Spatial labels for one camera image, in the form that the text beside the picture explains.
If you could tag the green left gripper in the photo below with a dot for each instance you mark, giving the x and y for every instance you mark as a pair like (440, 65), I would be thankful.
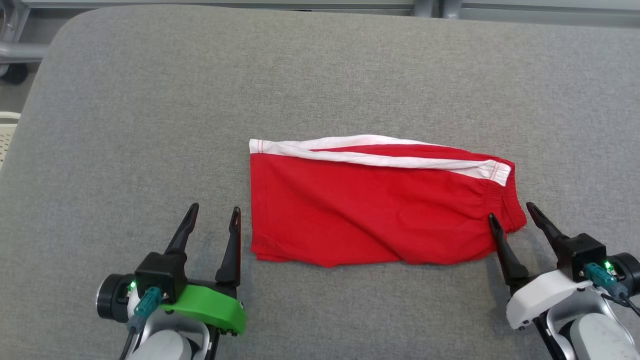
(215, 305)

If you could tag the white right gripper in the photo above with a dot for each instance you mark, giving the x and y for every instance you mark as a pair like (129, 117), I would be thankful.
(535, 300)

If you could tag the red shorts with white stripe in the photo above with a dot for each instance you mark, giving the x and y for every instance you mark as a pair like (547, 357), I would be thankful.
(375, 210)

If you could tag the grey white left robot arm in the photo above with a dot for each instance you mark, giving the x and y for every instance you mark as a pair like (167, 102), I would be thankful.
(165, 345)

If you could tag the black round right wrist motor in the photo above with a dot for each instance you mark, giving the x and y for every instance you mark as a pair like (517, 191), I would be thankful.
(629, 272)

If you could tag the black round wrist motor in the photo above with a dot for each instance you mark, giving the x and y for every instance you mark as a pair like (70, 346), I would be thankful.
(112, 300)
(629, 272)

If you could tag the black round left wrist motor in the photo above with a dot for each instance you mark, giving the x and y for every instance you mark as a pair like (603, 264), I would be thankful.
(112, 300)

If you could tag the cream perforated laundry basket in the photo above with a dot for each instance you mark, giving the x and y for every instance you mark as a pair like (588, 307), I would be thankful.
(7, 137)

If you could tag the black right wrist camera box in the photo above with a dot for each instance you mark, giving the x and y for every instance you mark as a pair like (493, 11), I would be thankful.
(582, 252)

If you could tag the grey wheeled metal frame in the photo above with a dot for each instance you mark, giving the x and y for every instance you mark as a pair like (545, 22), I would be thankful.
(15, 50)

